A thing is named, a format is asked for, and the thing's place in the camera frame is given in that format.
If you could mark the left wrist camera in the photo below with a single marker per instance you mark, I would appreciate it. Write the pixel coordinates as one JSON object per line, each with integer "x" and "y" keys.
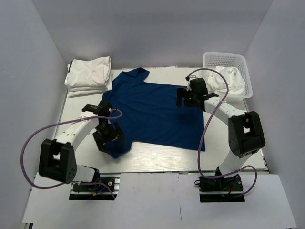
{"x": 104, "y": 108}

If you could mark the blue t shirt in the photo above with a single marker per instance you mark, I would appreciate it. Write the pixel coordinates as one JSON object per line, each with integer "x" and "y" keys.
{"x": 150, "y": 114}

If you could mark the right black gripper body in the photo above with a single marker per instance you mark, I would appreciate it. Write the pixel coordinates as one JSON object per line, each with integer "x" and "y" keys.
{"x": 189, "y": 100}

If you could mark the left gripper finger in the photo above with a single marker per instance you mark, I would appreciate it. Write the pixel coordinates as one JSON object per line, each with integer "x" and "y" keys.
{"x": 119, "y": 136}
{"x": 102, "y": 147}

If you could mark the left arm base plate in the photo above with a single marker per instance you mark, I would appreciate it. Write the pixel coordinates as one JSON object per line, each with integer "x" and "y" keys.
{"x": 106, "y": 188}

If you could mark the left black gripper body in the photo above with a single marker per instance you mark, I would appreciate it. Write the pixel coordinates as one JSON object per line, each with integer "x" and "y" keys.
{"x": 105, "y": 132}

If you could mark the white t shirt stack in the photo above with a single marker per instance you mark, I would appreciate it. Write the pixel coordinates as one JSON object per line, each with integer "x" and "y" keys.
{"x": 89, "y": 77}

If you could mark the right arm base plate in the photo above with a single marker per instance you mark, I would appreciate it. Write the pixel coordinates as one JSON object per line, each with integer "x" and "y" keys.
{"x": 223, "y": 190}

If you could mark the white plastic basket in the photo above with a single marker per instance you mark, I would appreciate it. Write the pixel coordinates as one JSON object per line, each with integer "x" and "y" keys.
{"x": 213, "y": 59}

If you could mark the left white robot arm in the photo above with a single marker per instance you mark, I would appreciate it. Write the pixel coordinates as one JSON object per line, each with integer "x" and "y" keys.
{"x": 57, "y": 156}

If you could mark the crumpled white t shirt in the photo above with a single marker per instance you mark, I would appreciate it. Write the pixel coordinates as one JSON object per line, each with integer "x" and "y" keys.
{"x": 232, "y": 75}

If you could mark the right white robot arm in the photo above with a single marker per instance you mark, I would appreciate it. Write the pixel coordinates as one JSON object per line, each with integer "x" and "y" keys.
{"x": 245, "y": 133}

